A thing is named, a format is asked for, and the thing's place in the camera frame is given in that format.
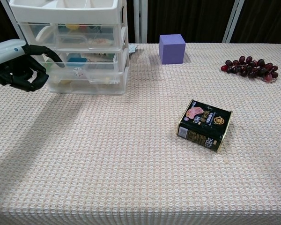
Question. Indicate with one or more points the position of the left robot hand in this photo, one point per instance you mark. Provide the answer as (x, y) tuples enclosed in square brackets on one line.
[(21, 75)]

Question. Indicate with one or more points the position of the clear plastic drawer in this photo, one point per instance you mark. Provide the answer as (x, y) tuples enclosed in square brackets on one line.
[(100, 64), (103, 35), (103, 79)]

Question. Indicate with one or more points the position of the white plastic drawer cabinet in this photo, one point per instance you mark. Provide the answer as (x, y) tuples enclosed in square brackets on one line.
[(65, 17)]

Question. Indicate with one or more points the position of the white curved plastic piece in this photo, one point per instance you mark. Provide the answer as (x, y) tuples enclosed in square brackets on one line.
[(45, 34)]

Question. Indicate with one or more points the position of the white die with dots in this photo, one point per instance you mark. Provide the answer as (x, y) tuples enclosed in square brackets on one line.
[(78, 72)]

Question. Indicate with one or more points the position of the pale blue packet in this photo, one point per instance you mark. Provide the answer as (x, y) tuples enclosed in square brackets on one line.
[(132, 48)]

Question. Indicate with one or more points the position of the beige waffle tablecloth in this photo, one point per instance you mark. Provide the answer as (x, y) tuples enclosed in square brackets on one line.
[(131, 175)]

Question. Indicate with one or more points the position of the purple foam cube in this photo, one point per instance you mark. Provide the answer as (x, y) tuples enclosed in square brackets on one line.
[(172, 50)]

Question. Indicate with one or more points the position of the black pleated curtain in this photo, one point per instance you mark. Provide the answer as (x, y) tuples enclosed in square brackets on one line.
[(189, 18)]

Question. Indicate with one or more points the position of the black luncheon meat can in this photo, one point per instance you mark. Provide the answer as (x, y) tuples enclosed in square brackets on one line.
[(203, 126)]

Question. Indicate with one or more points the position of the bunch of dark red grapes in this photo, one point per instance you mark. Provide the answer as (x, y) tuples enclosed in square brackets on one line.
[(250, 68)]

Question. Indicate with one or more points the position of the white metal frame post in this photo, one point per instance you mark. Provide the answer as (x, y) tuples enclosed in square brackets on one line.
[(233, 21), (7, 9), (144, 21), (136, 21)]

